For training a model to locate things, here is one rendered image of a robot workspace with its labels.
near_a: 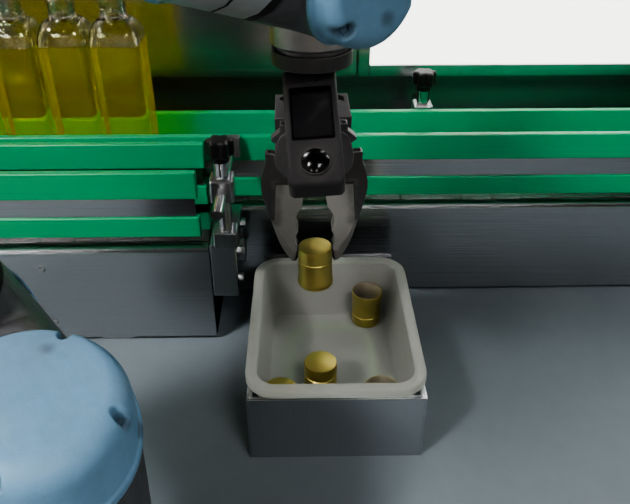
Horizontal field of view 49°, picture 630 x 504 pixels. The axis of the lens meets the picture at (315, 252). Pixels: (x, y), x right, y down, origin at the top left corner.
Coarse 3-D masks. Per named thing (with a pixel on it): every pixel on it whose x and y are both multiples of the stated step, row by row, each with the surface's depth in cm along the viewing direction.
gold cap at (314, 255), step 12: (312, 240) 70; (324, 240) 70; (300, 252) 68; (312, 252) 68; (324, 252) 68; (300, 264) 69; (312, 264) 68; (324, 264) 69; (300, 276) 70; (312, 276) 69; (324, 276) 69; (312, 288) 70; (324, 288) 70
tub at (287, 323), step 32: (256, 288) 77; (288, 288) 83; (384, 288) 83; (256, 320) 73; (288, 320) 84; (320, 320) 84; (384, 320) 84; (256, 352) 69; (288, 352) 79; (352, 352) 79; (384, 352) 79; (416, 352) 68; (256, 384) 65; (288, 384) 65; (320, 384) 65; (352, 384) 65; (384, 384) 65; (416, 384) 65
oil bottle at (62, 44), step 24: (48, 24) 77; (72, 24) 77; (48, 48) 77; (72, 48) 77; (48, 72) 79; (72, 72) 79; (48, 96) 81; (72, 96) 80; (96, 96) 81; (72, 120) 82; (96, 120) 82
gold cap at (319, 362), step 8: (312, 352) 73; (320, 352) 73; (328, 352) 73; (304, 360) 72; (312, 360) 72; (320, 360) 72; (328, 360) 72; (336, 360) 72; (304, 368) 71; (312, 368) 70; (320, 368) 70; (328, 368) 70; (336, 368) 71; (304, 376) 72; (312, 376) 71; (320, 376) 70; (328, 376) 71; (336, 376) 72
